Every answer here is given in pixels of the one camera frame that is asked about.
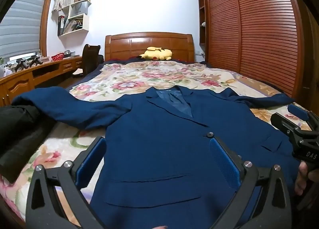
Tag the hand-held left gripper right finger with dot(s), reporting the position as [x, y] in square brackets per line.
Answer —
[224, 161]

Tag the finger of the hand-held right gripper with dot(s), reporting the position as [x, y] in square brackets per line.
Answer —
[286, 125]
[297, 111]

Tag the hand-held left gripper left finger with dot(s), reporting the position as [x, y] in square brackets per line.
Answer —
[89, 164]

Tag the navy blue suit jacket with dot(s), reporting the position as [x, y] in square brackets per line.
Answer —
[162, 149]

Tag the person's right hand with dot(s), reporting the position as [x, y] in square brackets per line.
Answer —
[301, 176]

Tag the black garment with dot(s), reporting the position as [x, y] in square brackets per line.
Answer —
[20, 134]

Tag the wooden louvered wardrobe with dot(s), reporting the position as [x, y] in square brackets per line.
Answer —
[261, 26]

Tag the wooden desk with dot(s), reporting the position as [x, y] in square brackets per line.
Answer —
[22, 81]

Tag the floral blanket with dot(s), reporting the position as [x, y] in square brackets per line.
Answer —
[149, 75]

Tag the dark office chair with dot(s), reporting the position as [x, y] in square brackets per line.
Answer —
[89, 56]

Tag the red basket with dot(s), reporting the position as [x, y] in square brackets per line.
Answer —
[57, 57]

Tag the grey metal box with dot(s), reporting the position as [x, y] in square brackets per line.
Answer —
[68, 53]

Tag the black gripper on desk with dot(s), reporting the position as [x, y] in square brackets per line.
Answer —
[21, 64]
[36, 61]

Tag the yellow plush toy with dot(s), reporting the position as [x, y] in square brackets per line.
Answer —
[159, 54]

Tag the wooden bed headboard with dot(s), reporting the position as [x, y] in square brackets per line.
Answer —
[129, 44]

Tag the grey window blind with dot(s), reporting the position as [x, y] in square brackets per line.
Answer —
[22, 24]

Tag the wooden window frame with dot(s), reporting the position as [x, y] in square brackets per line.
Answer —
[44, 24]

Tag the white wall shelf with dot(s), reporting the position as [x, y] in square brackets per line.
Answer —
[79, 9]

